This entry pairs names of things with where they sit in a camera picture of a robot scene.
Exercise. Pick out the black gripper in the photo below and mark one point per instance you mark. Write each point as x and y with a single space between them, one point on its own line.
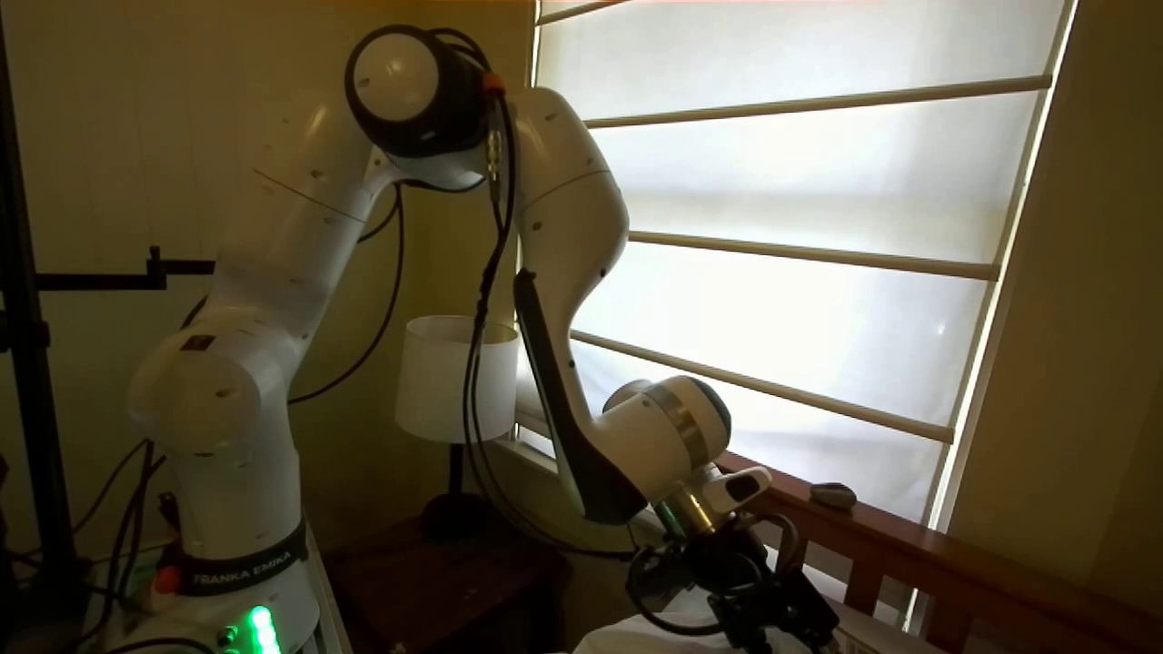
746 575

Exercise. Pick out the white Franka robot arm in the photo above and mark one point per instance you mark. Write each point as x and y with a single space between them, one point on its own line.
241 350

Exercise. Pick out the dark wooden nightstand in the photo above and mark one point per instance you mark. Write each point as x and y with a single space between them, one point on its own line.
447 593

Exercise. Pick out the white pillow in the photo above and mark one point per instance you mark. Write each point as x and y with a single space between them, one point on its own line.
866 631

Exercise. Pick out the dark wooden headboard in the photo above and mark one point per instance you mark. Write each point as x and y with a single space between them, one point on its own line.
958 575

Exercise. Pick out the white shade table lamp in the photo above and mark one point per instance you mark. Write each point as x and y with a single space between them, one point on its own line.
436 384

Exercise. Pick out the white roman window blind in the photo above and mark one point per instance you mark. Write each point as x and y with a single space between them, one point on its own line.
849 183

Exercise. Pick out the small red object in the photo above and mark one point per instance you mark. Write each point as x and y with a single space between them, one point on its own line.
168 580

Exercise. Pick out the black tripod stand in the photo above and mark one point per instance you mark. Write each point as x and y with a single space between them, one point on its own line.
33 424

